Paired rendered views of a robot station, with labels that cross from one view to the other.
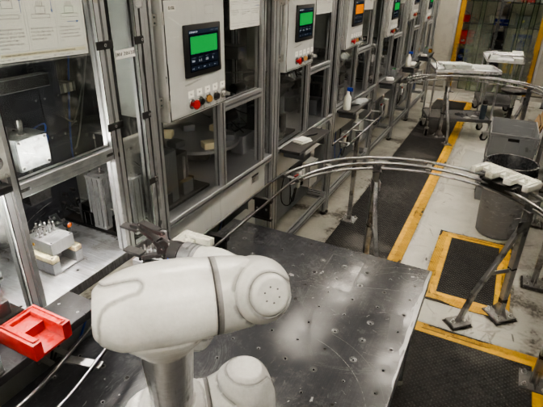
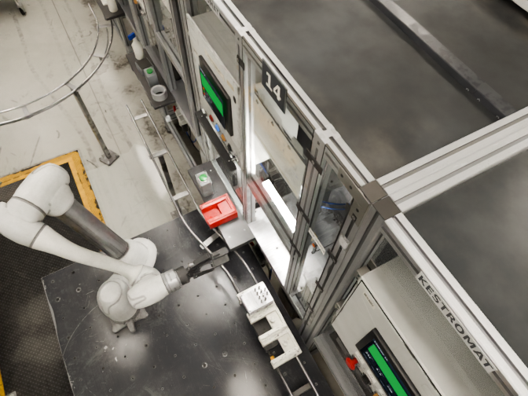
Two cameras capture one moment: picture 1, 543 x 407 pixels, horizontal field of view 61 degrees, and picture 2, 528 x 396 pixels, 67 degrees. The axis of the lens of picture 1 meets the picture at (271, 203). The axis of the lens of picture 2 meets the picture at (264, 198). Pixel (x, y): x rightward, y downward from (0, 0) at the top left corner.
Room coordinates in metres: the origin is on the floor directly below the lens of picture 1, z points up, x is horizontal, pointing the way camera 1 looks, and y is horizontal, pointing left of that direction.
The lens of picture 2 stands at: (1.76, -0.01, 2.74)
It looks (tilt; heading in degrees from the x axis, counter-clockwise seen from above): 59 degrees down; 123
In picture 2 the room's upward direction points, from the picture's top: 2 degrees clockwise
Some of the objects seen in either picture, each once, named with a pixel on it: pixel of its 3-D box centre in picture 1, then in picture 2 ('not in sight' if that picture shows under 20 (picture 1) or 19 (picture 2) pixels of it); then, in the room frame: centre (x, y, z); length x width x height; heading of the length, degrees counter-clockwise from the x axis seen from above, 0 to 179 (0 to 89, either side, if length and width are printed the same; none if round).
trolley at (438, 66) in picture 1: (459, 98); not in sight; (6.09, -2.45, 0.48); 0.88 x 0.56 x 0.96; 82
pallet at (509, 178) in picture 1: (503, 180); not in sight; (2.47, -1.35, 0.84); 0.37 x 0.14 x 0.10; 32
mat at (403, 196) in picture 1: (424, 150); not in sight; (5.34, -1.85, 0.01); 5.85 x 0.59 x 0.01; 154
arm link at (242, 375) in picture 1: (242, 396); (117, 297); (0.89, 0.07, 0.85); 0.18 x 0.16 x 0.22; 106
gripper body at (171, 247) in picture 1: (170, 251); (188, 273); (1.18, 0.30, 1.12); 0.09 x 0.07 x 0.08; 64
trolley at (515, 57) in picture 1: (498, 83); not in sight; (7.05, -3.38, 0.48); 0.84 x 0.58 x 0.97; 162
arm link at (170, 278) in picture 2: (190, 258); (171, 280); (1.15, 0.24, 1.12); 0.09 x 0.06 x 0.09; 154
